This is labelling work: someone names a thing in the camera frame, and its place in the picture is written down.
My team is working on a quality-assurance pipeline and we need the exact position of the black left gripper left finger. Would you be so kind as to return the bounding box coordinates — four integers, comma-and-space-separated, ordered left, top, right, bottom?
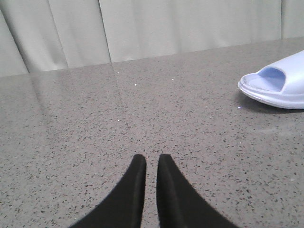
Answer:
71, 154, 146, 228

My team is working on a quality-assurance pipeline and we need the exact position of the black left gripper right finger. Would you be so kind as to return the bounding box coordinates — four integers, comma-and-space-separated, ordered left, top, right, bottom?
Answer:
156, 154, 236, 228

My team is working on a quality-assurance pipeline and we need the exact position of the light blue slipper with scuffed toe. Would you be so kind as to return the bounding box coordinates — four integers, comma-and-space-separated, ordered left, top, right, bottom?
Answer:
237, 51, 304, 109

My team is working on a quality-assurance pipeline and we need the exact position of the pale green curtain backdrop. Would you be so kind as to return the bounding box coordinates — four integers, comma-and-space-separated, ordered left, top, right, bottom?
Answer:
0, 0, 304, 76

